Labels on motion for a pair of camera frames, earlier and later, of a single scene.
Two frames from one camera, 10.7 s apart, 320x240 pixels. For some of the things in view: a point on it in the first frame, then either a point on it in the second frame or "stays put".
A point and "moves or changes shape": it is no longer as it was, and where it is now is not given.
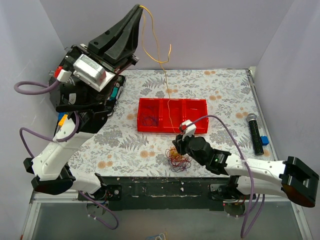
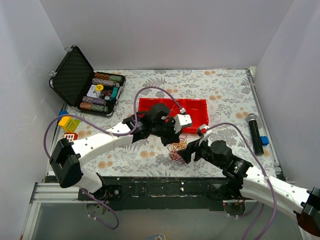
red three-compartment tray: [165, 115] stays put
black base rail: [157, 193] stays put
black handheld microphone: [251, 118] stays put
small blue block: [264, 140] stays put
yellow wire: [162, 62] -> [173, 109]
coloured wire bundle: [177, 162] moves or changes shape
